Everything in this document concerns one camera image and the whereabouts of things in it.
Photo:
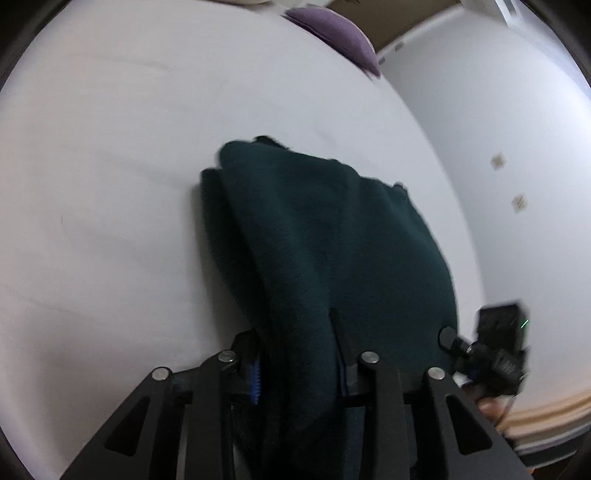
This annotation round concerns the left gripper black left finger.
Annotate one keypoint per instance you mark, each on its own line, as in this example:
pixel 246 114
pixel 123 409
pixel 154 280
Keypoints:
pixel 174 425

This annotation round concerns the right hand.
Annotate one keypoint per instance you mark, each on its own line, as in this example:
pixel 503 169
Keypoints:
pixel 495 409

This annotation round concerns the dark green knit sweater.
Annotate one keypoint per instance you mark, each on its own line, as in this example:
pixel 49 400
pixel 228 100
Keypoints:
pixel 309 247

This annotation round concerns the purple pillow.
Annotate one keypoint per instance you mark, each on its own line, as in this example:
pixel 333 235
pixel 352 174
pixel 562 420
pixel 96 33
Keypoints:
pixel 340 33

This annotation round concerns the white bed sheet mattress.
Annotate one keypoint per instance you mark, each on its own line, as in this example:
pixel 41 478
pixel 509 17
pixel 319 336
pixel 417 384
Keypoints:
pixel 107 122

